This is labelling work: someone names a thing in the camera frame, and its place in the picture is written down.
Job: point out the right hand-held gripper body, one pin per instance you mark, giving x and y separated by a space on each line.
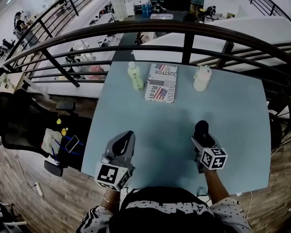
213 158

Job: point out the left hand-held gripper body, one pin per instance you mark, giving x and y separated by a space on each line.
108 175

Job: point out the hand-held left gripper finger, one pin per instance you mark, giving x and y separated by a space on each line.
131 158
109 147

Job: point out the black object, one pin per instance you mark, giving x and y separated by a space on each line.
202 130

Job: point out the person's left forearm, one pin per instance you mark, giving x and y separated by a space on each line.
111 201

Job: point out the person's right forearm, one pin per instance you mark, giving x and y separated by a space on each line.
217 188

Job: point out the black smartphone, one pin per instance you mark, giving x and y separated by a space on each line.
72 143

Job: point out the striped yellow charm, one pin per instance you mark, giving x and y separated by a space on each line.
65 130

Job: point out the person's dotted left sleeve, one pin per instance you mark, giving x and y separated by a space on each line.
93 221

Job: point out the person's dotted sleeve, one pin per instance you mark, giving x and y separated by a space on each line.
93 221
232 215

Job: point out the small yellow charm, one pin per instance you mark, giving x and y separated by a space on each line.
59 121

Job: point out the white bag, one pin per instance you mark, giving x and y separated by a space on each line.
51 141

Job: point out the person's dotted right sleeve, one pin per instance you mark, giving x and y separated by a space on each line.
232 215

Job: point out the person's black printed top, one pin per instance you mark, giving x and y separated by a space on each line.
165 215

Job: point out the white water bottle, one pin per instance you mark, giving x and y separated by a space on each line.
202 79

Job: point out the black round chair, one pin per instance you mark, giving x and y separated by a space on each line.
281 120

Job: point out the white power strip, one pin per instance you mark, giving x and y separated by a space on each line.
38 190

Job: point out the flag print book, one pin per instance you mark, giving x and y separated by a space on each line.
161 84

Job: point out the pale green drink bottle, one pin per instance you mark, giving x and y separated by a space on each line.
135 78

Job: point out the black mesh office chair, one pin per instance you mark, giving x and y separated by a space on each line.
21 120

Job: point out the light wooden desk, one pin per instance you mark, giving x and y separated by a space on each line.
14 81

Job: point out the black metal railing wooden handrail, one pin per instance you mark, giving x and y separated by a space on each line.
160 27

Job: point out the white cabinet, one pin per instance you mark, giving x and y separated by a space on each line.
122 7

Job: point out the blue water barrels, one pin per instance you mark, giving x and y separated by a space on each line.
146 9

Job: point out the black balcony railing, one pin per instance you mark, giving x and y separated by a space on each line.
262 1
63 6

